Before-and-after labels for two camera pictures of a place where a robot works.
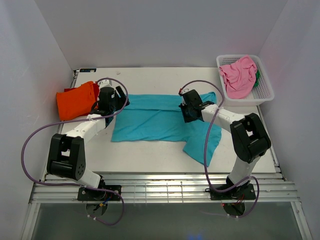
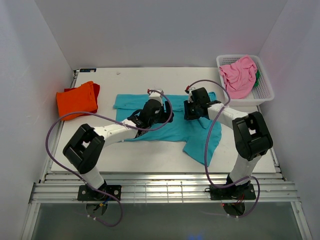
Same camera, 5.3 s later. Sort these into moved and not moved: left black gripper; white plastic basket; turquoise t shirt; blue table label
Moved: left black gripper
Not moved: white plastic basket; blue table label; turquoise t shirt
